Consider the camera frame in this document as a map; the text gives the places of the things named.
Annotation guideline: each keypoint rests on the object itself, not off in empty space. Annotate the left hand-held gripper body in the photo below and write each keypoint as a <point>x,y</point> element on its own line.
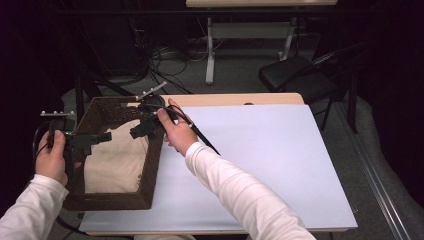
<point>71,136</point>

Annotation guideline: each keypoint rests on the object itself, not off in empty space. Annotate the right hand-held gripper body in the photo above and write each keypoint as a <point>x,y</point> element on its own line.
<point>151,104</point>

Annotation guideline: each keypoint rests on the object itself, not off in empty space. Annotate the beige cloth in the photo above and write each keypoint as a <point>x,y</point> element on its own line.
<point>113,166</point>

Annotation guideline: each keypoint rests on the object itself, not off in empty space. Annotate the brown wicker basket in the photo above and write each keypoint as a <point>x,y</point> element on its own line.
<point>146,180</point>

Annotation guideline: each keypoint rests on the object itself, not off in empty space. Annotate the person's left hand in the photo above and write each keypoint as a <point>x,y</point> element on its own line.
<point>50,160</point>

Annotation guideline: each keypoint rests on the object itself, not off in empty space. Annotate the person's right hand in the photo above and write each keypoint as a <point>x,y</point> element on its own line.
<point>180,135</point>

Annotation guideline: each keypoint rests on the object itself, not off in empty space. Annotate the black metal stand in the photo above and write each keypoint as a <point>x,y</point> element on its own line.
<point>80,96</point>

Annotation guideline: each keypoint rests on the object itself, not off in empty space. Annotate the white-legged desk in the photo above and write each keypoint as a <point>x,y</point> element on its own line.
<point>246,30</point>

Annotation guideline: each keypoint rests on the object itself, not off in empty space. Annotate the white table mat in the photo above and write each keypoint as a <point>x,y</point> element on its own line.
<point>266,150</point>

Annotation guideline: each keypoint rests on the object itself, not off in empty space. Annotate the black folding chair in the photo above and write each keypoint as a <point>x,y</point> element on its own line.
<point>290,75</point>

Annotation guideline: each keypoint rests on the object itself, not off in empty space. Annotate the metal floor rail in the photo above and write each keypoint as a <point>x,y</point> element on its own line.
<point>373,173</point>

